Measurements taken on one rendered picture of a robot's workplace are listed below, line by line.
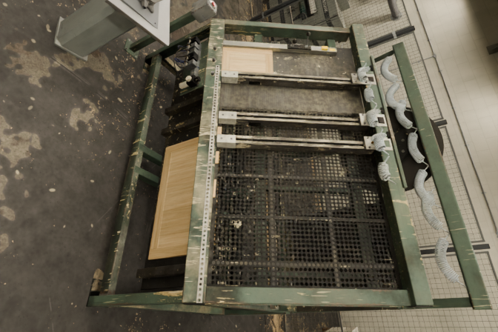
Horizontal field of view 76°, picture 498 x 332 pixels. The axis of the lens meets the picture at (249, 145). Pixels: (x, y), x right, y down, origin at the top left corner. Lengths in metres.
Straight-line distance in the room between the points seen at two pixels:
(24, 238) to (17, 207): 0.18
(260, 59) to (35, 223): 1.91
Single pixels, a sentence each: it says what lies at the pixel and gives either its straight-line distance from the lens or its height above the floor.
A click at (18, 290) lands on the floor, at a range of 2.26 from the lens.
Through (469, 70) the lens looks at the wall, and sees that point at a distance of 7.66.
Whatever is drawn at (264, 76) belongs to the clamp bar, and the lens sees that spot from 2.50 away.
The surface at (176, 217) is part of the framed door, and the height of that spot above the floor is 0.46.
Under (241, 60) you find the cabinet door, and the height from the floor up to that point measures 1.02.
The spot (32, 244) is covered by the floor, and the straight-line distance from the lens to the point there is 2.29.
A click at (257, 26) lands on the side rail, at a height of 1.14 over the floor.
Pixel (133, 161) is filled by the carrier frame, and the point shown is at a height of 0.15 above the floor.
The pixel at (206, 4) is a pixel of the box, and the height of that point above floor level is 0.91.
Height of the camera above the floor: 2.03
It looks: 26 degrees down
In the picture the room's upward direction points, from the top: 74 degrees clockwise
